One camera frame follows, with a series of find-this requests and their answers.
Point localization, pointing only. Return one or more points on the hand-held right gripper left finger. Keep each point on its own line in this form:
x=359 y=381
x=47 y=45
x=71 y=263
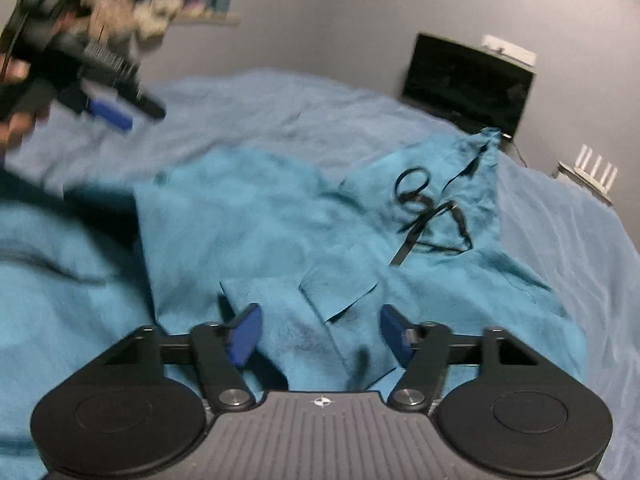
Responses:
x=247 y=334

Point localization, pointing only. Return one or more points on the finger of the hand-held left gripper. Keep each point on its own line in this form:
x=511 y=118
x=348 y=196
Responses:
x=147 y=102
x=110 y=114

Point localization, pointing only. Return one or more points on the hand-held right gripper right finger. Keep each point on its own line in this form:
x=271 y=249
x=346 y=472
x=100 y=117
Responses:
x=394 y=335

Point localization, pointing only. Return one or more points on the person's left hand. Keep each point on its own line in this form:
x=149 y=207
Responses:
x=17 y=127

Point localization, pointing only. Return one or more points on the beige plush toy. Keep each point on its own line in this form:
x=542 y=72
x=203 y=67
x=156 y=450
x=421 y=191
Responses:
x=107 y=12

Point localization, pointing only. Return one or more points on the white plush toy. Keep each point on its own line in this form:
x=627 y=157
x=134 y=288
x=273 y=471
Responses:
x=155 y=17

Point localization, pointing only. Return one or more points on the white window sill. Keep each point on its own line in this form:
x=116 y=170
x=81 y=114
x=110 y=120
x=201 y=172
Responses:
x=210 y=17

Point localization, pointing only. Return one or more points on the light blue bed blanket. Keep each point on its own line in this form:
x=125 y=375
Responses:
x=310 y=115

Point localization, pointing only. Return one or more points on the white router with antennas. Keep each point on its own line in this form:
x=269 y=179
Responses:
x=590 y=172

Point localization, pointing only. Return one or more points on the black laptop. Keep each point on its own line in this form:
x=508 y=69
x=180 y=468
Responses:
x=467 y=82

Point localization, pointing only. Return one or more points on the white wall socket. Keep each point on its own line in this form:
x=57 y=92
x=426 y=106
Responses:
x=510 y=50

